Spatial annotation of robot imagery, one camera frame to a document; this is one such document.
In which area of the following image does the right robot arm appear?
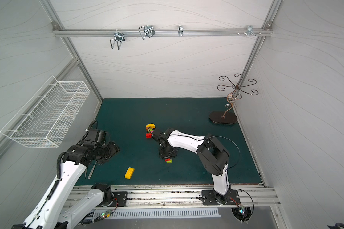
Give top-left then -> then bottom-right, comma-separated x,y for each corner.
146,127 -> 241,205

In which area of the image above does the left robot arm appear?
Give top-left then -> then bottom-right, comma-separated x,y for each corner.
12,120 -> 120,229

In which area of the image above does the black metal hook stand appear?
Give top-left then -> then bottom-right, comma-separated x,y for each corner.
209,75 -> 259,125

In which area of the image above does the left metal clip hook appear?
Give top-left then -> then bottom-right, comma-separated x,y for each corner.
110,31 -> 125,50

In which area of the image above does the metal clip hook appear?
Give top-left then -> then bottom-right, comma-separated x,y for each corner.
138,25 -> 155,40
237,25 -> 262,37
177,25 -> 183,37
110,31 -> 125,50

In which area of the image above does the right metal clip hook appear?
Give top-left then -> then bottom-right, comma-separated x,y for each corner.
237,25 -> 262,37

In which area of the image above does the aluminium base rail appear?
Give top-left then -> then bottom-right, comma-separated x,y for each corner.
63,184 -> 281,211

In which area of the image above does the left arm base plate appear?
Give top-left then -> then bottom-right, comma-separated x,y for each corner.
100,191 -> 128,208

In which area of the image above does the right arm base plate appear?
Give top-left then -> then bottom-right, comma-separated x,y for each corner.
198,189 -> 241,206

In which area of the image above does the white wire basket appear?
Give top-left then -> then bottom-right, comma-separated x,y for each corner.
0,76 -> 90,148

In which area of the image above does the horizontal aluminium rail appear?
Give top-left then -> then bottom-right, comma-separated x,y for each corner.
53,27 -> 273,38

